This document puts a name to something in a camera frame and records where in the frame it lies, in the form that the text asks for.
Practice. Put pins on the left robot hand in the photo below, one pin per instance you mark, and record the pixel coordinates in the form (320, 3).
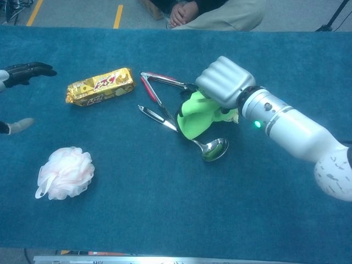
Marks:
(27, 71)

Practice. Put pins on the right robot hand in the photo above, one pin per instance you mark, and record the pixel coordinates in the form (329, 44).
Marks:
(225, 79)

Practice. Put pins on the green microfibre towel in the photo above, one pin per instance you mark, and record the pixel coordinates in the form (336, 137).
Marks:
(195, 118)

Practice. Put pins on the steel ladle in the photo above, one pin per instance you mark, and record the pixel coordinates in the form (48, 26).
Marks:
(214, 149)

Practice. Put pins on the golden biscuit package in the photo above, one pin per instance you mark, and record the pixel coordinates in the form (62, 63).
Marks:
(110, 82)

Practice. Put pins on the white mesh bath sponge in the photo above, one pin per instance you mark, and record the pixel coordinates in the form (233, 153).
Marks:
(66, 173)

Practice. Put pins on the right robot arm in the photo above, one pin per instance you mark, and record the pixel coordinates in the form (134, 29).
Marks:
(297, 132)

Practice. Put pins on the seated person in khaki trousers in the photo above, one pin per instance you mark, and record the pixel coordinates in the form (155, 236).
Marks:
(225, 13)

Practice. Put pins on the black tripod stand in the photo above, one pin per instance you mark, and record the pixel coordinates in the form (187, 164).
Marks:
(334, 16)

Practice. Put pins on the blue table cloth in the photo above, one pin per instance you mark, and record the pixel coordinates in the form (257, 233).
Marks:
(137, 206)

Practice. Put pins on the yellow plastic bracket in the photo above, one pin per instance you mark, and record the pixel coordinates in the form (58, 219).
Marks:
(65, 252)

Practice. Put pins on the aluminium rail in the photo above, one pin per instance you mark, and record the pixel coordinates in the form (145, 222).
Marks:
(165, 259)

